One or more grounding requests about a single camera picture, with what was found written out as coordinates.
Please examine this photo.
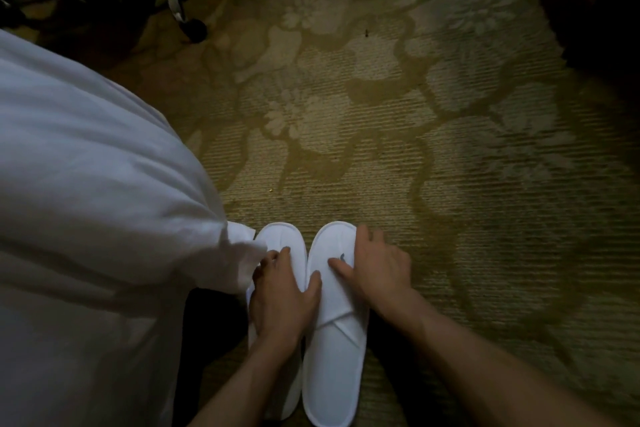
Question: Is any person's right hand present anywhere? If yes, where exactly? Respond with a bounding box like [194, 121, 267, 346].
[327, 225, 417, 328]

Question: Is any person's left hand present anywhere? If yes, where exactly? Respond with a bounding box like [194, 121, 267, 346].
[249, 246, 323, 348]

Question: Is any white fabric slipper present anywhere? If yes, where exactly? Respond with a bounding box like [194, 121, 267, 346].
[301, 221, 372, 427]
[245, 222, 309, 422]

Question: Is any person's left forearm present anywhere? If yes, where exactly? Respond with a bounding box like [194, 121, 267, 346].
[189, 337, 302, 427]

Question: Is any person's right forearm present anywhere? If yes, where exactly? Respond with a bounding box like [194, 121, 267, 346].
[392, 298, 623, 427]

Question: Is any dark bed base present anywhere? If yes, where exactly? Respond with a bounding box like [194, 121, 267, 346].
[171, 286, 252, 427]

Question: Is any white duvet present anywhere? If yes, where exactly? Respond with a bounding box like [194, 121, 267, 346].
[0, 29, 269, 427]

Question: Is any dark wooden furniture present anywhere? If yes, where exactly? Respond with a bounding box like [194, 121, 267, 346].
[509, 0, 640, 109]

